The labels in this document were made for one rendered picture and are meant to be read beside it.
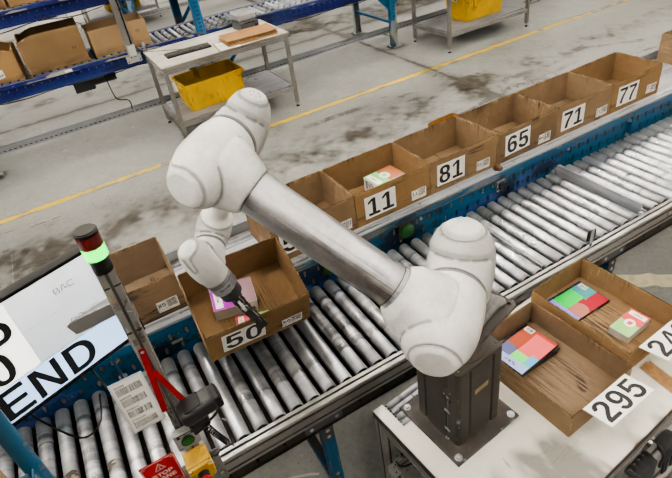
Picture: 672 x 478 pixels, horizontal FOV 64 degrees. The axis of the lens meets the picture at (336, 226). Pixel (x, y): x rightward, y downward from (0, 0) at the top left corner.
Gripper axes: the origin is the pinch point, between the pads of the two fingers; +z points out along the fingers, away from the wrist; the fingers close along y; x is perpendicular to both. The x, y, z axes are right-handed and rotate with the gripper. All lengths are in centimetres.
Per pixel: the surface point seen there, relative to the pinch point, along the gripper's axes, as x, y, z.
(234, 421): -26.7, 17.4, 12.3
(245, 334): -7.0, -1.1, 2.8
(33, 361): -40, 23, -59
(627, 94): 216, -32, 78
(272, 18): 184, -454, 92
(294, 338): 4.0, -3.5, 23.4
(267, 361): -8.4, 0.5, 19.0
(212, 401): -19.3, 34.4, -20.5
